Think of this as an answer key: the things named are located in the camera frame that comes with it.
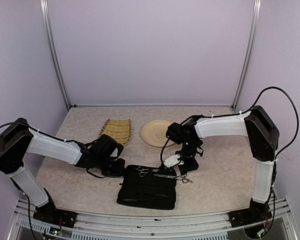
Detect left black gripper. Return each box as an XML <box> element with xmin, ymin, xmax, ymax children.
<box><xmin>95</xmin><ymin>154</ymin><xmax>128</xmax><ymax>177</ymax></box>

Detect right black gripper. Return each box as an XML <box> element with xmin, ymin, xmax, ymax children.
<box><xmin>175</xmin><ymin>139</ymin><xmax>199</xmax><ymax>175</ymax></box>

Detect thinning silver scissors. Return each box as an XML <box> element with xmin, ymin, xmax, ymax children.
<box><xmin>154</xmin><ymin>174</ymin><xmax>193</xmax><ymax>184</ymax></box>

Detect straight silver scissors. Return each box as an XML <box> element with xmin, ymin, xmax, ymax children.
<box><xmin>134</xmin><ymin>166</ymin><xmax>161</xmax><ymax>178</ymax></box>

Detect black zip tool case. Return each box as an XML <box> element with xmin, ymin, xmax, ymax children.
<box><xmin>116</xmin><ymin>164</ymin><xmax>177</xmax><ymax>210</ymax></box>

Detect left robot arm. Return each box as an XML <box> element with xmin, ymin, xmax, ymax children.
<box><xmin>0</xmin><ymin>118</ymin><xmax>125</xmax><ymax>223</ymax></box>

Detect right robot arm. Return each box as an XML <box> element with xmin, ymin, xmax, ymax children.
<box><xmin>156</xmin><ymin>136</ymin><xmax>300</xmax><ymax>216</ymax></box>

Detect woven bamboo tray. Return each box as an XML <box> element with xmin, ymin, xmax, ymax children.
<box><xmin>99</xmin><ymin>119</ymin><xmax>132</xmax><ymax>146</ymax></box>

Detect cream round plate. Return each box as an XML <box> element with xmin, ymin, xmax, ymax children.
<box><xmin>141</xmin><ymin>119</ymin><xmax>172</xmax><ymax>148</ymax></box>

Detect aluminium front rail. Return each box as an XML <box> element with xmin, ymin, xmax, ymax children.
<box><xmin>5</xmin><ymin>198</ymin><xmax>300</xmax><ymax>240</ymax></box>

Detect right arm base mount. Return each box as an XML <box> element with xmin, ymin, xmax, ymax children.
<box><xmin>228</xmin><ymin>208</ymin><xmax>272</xmax><ymax>228</ymax></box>

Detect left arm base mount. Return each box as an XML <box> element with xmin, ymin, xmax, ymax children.
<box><xmin>33</xmin><ymin>208</ymin><xmax>78</xmax><ymax>229</ymax></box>

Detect right aluminium frame post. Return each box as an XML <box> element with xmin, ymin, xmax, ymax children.
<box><xmin>231</xmin><ymin>0</ymin><xmax>262</xmax><ymax>112</ymax></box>

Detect aluminium frame post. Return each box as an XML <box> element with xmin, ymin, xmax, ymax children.
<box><xmin>40</xmin><ymin>0</ymin><xmax>72</xmax><ymax>111</ymax></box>
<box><xmin>231</xmin><ymin>0</ymin><xmax>262</xmax><ymax>112</ymax></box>

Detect left aluminium frame post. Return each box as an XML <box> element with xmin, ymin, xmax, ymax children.
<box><xmin>40</xmin><ymin>0</ymin><xmax>72</xmax><ymax>111</ymax></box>

